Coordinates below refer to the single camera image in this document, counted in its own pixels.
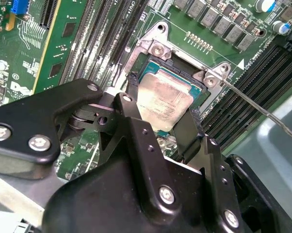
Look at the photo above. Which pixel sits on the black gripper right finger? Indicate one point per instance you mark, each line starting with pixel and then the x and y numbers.
pixel 218 191

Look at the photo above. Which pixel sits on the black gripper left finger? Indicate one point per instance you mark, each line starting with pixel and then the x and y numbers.
pixel 27 116

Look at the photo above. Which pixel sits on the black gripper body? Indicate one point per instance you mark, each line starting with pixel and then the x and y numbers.
pixel 100 206

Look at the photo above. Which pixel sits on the thin metal locking lever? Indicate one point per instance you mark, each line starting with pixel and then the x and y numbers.
pixel 257 109

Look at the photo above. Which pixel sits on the silver CPU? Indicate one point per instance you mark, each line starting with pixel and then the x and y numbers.
pixel 165 97

